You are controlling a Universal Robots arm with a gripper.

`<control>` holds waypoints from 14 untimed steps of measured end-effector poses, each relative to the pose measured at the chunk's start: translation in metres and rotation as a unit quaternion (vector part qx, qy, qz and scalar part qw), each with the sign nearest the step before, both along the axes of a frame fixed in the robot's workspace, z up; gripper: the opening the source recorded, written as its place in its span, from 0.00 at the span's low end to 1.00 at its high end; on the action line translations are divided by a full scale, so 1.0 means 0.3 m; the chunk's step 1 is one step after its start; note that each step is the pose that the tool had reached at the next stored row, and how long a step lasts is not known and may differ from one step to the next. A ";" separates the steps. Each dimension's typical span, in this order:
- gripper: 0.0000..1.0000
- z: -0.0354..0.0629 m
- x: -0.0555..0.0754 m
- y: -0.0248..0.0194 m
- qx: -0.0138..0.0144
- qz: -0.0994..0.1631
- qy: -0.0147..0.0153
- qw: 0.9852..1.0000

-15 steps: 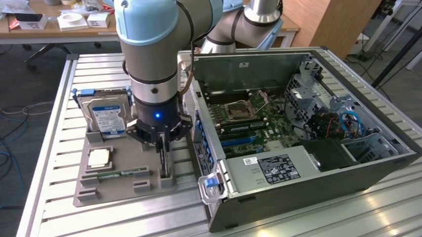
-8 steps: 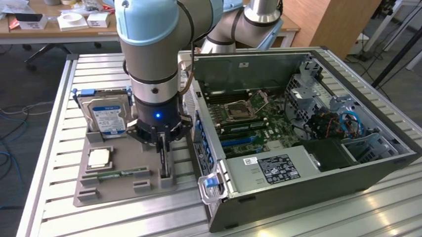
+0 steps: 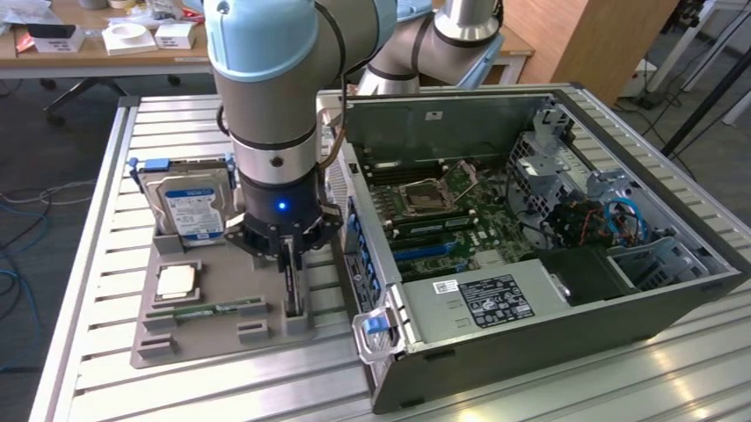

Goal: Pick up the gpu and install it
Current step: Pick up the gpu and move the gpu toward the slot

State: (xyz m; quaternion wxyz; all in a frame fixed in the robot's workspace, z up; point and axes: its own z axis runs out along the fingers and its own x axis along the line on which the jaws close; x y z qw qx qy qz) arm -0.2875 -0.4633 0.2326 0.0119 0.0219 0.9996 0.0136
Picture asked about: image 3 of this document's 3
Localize silver CPU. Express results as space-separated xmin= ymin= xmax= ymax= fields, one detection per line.
xmin=156 ymin=265 xmax=198 ymax=301

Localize clear latch with blue tab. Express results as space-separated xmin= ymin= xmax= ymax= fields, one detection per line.
xmin=349 ymin=305 xmax=406 ymax=366

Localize perforated metal drive cage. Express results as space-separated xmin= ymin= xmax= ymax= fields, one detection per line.
xmin=504 ymin=130 xmax=588 ymax=216

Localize metal socket cover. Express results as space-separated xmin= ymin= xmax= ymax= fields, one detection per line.
xmin=448 ymin=157 xmax=480 ymax=179

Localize green motherboard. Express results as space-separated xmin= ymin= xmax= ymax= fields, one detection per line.
xmin=349 ymin=144 xmax=538 ymax=283

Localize black office chair base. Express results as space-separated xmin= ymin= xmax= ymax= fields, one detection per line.
xmin=40 ymin=75 xmax=182 ymax=127

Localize silver chipset heatsink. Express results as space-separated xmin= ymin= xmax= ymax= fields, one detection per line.
xmin=473 ymin=251 xmax=510 ymax=268

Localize hard disk with blue rails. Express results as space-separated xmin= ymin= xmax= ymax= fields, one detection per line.
xmin=126 ymin=152 xmax=238 ymax=247

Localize black PC case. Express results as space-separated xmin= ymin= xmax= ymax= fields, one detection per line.
xmin=314 ymin=83 xmax=751 ymax=417

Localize crumpled white papers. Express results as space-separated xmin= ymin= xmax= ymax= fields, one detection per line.
xmin=0 ymin=0 xmax=57 ymax=35

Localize white box with ring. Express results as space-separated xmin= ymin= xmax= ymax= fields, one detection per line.
xmin=100 ymin=22 xmax=160 ymax=57

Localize wooden desk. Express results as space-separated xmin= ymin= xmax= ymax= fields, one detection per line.
xmin=0 ymin=0 xmax=536 ymax=84

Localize black and white box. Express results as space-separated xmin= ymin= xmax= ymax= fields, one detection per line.
xmin=29 ymin=24 xmax=86 ymax=54

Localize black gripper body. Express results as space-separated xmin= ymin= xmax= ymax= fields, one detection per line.
xmin=238 ymin=171 xmax=328 ymax=239

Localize blue floor cable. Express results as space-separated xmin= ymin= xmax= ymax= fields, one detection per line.
xmin=0 ymin=244 xmax=44 ymax=375

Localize wooden cabinet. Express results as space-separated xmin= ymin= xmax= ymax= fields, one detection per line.
xmin=502 ymin=0 xmax=681 ymax=106

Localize CPU socket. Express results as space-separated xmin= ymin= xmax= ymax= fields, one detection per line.
xmin=396 ymin=180 xmax=448 ymax=213

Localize metal disk bay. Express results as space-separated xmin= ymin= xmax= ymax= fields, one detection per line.
xmin=606 ymin=235 xmax=715 ymax=291

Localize blue disk wire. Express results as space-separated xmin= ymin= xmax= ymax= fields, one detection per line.
xmin=606 ymin=197 xmax=649 ymax=241

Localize white pedestal box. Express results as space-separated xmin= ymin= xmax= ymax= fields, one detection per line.
xmin=616 ymin=58 xmax=659 ymax=101

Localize black tripod pole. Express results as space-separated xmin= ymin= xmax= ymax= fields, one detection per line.
xmin=659 ymin=41 xmax=751 ymax=158

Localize grey power supply unit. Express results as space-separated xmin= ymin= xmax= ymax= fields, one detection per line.
xmin=400 ymin=258 xmax=573 ymax=345

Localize plain white box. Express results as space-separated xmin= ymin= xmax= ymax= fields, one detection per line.
xmin=152 ymin=21 xmax=198 ymax=51

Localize white floor cable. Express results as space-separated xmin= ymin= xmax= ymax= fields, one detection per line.
xmin=0 ymin=178 xmax=98 ymax=207

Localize long black expansion slot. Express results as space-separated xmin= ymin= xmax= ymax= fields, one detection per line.
xmin=389 ymin=235 xmax=465 ymax=250

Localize grey parts rack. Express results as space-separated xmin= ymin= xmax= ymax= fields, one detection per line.
xmin=129 ymin=186 xmax=321 ymax=369

